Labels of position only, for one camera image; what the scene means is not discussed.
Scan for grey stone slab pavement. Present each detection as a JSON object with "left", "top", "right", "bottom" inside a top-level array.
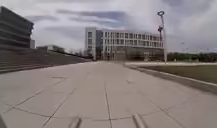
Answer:
[{"left": 0, "top": 60, "right": 217, "bottom": 128}]

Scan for white building with glass base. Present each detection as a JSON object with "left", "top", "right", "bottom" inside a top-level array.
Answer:
[{"left": 84, "top": 27, "right": 165, "bottom": 62}]

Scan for low building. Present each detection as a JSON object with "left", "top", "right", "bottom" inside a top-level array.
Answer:
[{"left": 35, "top": 44, "right": 66, "bottom": 54}]

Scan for robot's own part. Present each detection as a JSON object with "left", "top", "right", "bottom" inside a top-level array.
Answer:
[
  {"left": 131, "top": 113, "right": 148, "bottom": 128},
  {"left": 68, "top": 116, "right": 83, "bottom": 128}
]

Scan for pale stone kerb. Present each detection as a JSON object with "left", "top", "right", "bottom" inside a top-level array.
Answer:
[{"left": 124, "top": 63, "right": 217, "bottom": 96}]

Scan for wide grey steps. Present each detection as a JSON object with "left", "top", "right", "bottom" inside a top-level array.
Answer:
[{"left": 0, "top": 48, "right": 94, "bottom": 75}]

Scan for grass area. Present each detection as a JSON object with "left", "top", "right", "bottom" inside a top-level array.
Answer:
[{"left": 137, "top": 63, "right": 217, "bottom": 85}]

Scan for row of trees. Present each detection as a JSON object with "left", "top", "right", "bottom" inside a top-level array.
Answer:
[{"left": 166, "top": 51, "right": 217, "bottom": 63}]

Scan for dark multi-storey building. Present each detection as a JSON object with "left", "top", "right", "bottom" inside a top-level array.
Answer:
[{"left": 0, "top": 5, "right": 36, "bottom": 51}]

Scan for tall pole with ring top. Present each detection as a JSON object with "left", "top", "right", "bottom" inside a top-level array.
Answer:
[{"left": 157, "top": 10, "right": 168, "bottom": 64}]

